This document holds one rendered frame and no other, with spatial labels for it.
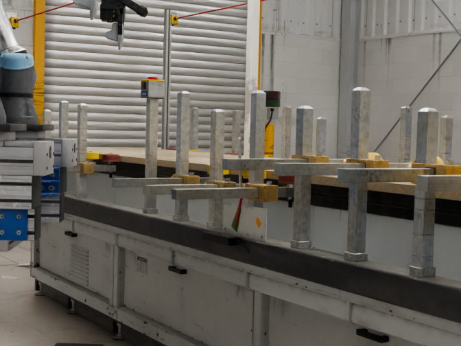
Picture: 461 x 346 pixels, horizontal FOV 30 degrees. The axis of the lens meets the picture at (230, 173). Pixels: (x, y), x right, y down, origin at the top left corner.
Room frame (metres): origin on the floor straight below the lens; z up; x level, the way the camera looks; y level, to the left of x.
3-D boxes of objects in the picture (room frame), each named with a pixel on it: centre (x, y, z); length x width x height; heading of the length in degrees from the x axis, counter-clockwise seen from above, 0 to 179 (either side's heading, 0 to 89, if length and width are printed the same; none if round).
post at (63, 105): (4.20, 0.82, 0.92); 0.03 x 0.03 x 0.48; 31
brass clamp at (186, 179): (3.11, 0.16, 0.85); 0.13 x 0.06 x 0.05; 31
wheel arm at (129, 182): (3.06, 0.21, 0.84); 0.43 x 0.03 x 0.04; 121
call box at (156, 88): (3.35, 0.31, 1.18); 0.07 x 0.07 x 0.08; 31
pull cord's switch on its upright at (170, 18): (5.68, 0.41, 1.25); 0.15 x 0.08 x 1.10; 31
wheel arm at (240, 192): (2.62, -0.02, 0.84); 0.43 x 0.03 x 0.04; 121
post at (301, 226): (2.48, -0.21, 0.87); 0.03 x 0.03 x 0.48; 31
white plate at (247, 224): (2.71, -0.04, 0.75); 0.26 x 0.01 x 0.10; 31
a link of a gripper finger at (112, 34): (2.99, 0.41, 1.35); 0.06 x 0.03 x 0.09; 93
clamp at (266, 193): (2.68, -0.10, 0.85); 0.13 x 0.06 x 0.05; 31
